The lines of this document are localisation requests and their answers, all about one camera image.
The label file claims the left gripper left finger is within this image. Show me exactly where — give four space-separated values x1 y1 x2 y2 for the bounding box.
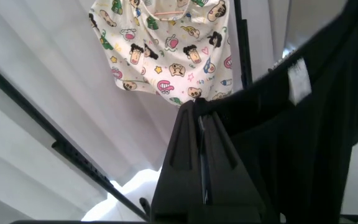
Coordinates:
150 100 205 222

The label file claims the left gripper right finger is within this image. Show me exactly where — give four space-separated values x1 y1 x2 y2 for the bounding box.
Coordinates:
197 111 266 222

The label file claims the black garment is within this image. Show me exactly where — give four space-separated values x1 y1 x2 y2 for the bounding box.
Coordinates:
193 0 358 224

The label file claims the cream printed garment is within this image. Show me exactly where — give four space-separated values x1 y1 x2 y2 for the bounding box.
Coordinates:
88 0 234 107

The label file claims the pink clothes hanger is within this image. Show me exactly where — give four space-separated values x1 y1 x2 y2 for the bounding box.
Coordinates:
153 10 185 17

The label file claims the black clothes rack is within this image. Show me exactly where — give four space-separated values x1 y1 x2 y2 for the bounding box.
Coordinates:
0 0 255 222

